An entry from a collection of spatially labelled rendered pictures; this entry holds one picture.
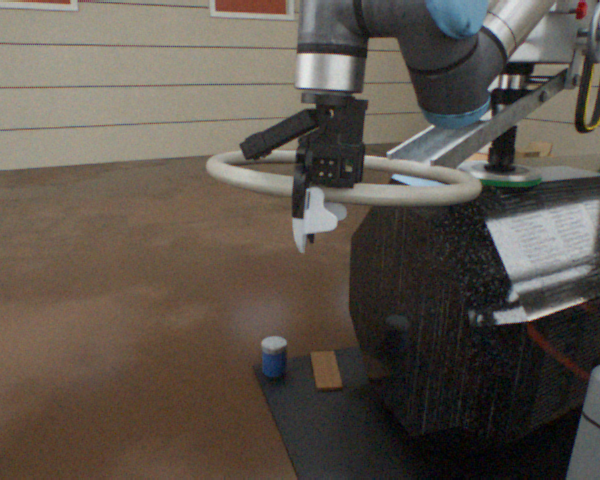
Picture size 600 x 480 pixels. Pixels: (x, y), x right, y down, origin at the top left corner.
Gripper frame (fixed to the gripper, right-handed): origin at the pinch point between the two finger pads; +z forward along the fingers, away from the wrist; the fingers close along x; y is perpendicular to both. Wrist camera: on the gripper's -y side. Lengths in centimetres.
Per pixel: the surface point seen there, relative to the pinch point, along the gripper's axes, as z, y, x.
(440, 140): -11, 17, 61
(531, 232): 10, 42, 64
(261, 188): -6.6, -6.5, -0.4
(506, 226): 8, 35, 61
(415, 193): -7.7, 14.7, 3.5
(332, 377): 85, -11, 97
